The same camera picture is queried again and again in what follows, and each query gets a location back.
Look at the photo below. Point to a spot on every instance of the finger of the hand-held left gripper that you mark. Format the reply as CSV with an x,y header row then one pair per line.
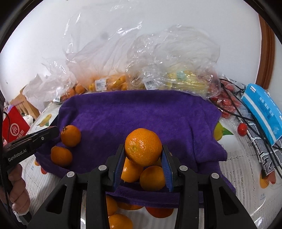
x,y
47,135

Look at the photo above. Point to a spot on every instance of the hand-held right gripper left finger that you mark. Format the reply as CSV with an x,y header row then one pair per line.
x,y
117,171

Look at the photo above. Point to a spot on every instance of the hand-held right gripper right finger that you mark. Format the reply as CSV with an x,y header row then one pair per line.
x,y
168,174

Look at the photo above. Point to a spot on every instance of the orange mandarin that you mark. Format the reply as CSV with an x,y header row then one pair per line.
x,y
143,146
152,178
110,205
71,135
159,212
61,156
130,207
131,172
120,222

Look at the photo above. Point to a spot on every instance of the person's left hand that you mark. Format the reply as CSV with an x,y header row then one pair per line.
x,y
19,189

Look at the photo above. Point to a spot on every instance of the red paper bag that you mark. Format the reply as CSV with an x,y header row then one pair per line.
x,y
15,130

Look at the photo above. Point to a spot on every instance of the wooden chair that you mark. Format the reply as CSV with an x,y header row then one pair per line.
x,y
24,103

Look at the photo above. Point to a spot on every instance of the white plastic bag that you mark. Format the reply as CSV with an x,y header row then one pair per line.
x,y
35,88

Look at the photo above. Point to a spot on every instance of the clear plastic bag of mandarins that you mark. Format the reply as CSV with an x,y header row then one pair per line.
x,y
66,83

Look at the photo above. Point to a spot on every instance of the purple towel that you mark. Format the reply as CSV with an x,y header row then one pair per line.
x,y
143,110

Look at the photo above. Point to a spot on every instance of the red cherry tomato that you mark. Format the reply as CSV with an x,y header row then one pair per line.
x,y
242,129

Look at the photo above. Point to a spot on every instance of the bag of cherry tomatoes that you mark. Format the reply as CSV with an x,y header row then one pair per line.
x,y
224,101

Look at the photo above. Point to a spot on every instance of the clear plastic bag of kumquats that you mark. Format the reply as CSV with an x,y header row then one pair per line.
x,y
99,55

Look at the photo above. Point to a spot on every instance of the grey patterned pouch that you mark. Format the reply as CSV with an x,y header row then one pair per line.
x,y
262,152

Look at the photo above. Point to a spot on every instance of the blue tissue box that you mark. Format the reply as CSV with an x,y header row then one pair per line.
x,y
262,114

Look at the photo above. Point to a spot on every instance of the clear bag of yellow fruit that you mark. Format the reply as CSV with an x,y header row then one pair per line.
x,y
176,61

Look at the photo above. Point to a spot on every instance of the brown wooden door frame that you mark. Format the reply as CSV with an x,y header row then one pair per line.
x,y
267,52

